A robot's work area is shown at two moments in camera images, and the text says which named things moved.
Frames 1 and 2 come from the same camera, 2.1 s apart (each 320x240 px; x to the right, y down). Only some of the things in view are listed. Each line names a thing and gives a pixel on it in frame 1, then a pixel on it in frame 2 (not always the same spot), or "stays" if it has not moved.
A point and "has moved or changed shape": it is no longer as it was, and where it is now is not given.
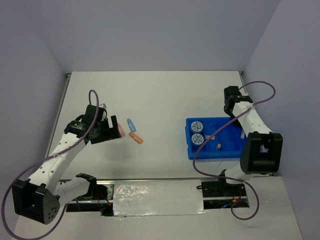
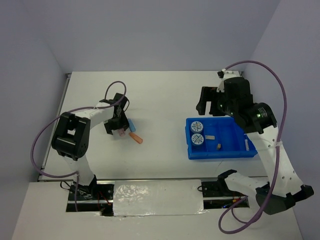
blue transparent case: (131, 125) stays
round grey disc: (197, 139) stays
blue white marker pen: (242, 134) has moved or changed shape
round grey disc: (196, 127) stays
